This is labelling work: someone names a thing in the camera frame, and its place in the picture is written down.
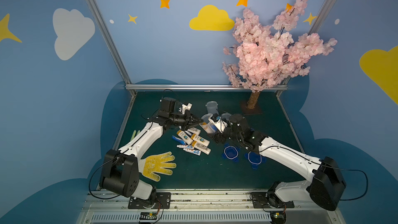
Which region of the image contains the left aluminium corner post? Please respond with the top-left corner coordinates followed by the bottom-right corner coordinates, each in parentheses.
top-left (85, 0), bottom-right (131, 87)

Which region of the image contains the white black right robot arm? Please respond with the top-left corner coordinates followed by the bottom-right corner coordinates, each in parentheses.
top-left (209, 114), bottom-right (346, 211)

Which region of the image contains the small white toothpaste tube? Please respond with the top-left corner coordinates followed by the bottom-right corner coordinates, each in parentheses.
top-left (183, 148), bottom-right (201, 156)

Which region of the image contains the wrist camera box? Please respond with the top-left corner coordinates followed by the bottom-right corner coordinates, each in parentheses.
top-left (209, 113), bottom-right (228, 133)
top-left (158, 97), bottom-right (192, 118)

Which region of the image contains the blue container lid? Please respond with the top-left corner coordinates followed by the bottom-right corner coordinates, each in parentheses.
top-left (221, 144), bottom-right (240, 163)
top-left (245, 152), bottom-right (266, 170)

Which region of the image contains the right aluminium corner post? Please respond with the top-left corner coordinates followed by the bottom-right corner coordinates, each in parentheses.
top-left (275, 0), bottom-right (349, 97)

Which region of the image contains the front aluminium rail frame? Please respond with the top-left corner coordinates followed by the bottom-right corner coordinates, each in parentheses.
top-left (77, 189), bottom-right (345, 224)

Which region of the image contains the green plastic garden fork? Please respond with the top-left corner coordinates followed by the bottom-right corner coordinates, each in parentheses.
top-left (131, 130), bottom-right (141, 141)

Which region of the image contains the right small circuit board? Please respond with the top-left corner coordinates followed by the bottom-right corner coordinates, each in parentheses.
top-left (270, 212), bottom-right (287, 224)

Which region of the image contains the pink artificial blossom tree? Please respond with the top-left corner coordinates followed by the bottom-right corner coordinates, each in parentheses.
top-left (222, 0), bottom-right (337, 110)

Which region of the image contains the horizontal aluminium back rail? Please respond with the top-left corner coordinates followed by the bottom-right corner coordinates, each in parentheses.
top-left (125, 83), bottom-right (288, 92)

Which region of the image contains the left small circuit board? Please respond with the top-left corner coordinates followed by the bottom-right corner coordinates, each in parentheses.
top-left (138, 212), bottom-right (158, 224)

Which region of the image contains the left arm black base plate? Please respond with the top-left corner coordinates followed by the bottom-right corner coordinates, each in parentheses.
top-left (127, 192), bottom-right (171, 209)

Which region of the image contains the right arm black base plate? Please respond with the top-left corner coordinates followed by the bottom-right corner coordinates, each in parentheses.
top-left (250, 191), bottom-right (295, 208)

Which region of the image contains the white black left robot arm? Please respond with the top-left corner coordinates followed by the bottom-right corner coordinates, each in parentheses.
top-left (99, 111), bottom-right (203, 208)

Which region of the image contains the blue travel toothbrush case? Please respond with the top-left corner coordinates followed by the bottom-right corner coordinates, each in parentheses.
top-left (172, 136), bottom-right (186, 145)

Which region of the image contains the white orange-cap lotion bottle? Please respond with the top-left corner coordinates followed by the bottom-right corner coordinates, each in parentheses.
top-left (187, 128), bottom-right (201, 135)

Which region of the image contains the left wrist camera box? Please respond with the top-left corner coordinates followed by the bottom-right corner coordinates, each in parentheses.
top-left (158, 97), bottom-right (192, 118)

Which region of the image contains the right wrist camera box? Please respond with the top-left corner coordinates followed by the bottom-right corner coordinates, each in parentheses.
top-left (209, 113), bottom-right (228, 133)

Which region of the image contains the yellow white work glove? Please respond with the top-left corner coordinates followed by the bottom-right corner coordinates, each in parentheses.
top-left (138, 151), bottom-right (177, 182)

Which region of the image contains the aluminium corner post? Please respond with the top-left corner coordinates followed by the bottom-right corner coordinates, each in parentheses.
top-left (275, 0), bottom-right (349, 97)
top-left (85, 0), bottom-right (131, 87)

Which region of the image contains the small circuit board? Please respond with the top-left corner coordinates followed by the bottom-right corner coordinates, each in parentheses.
top-left (138, 212), bottom-right (158, 224)
top-left (270, 212), bottom-right (287, 224)

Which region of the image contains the clear blue-lid container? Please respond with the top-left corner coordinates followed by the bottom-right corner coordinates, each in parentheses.
top-left (200, 113), bottom-right (219, 134)
top-left (205, 101), bottom-right (219, 114)
top-left (221, 113), bottom-right (232, 122)

